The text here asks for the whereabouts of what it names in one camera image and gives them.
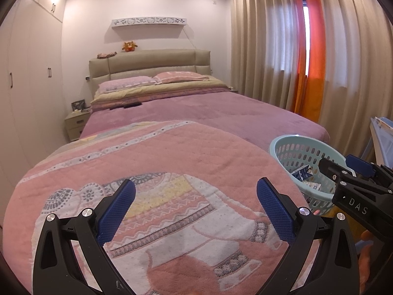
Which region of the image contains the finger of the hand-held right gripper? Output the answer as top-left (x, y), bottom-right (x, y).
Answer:
top-left (318, 158), bottom-right (358, 180)
top-left (345, 154), bottom-right (379, 179)

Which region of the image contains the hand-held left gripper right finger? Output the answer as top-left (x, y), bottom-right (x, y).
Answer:
top-left (256, 177), bottom-right (360, 295)

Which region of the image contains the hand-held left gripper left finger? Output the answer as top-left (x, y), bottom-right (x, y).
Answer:
top-left (32, 178), bottom-right (136, 295)

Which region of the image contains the blue printed box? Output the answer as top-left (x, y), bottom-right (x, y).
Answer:
top-left (292, 164), bottom-right (314, 183)

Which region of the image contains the light blue perforated basket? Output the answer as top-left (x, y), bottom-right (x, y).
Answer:
top-left (269, 134), bottom-right (358, 219)

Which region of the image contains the light blue plastic table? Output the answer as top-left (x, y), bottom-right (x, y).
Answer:
top-left (362, 116), bottom-right (393, 168)

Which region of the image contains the orange soft object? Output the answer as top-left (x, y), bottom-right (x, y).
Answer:
top-left (358, 230), bottom-right (393, 295)

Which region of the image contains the pink printed blanket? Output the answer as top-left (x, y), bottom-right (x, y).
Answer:
top-left (3, 120), bottom-right (321, 295)

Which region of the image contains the beige curtain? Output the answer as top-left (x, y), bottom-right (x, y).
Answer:
top-left (229, 0), bottom-right (308, 116)
top-left (315, 0), bottom-right (393, 136)

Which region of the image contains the purple bedspread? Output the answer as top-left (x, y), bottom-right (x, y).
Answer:
top-left (78, 94), bottom-right (330, 157)

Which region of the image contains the orange curtain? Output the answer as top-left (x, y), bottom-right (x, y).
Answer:
top-left (289, 0), bottom-right (326, 123)

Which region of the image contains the beige folded blanket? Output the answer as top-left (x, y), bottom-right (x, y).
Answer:
top-left (90, 78), bottom-right (231, 105)

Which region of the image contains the purple pillow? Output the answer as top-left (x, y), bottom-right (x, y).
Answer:
top-left (95, 76), bottom-right (158, 94)

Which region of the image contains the pink pillow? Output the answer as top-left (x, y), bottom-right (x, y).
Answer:
top-left (153, 71), bottom-right (211, 84)

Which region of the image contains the beige padded headboard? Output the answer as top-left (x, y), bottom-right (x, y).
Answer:
top-left (88, 48), bottom-right (213, 88)

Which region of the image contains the white wardrobe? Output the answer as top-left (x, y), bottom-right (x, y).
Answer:
top-left (0, 0), bottom-right (68, 234)

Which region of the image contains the white wall shelf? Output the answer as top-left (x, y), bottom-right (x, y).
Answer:
top-left (111, 17), bottom-right (187, 29)

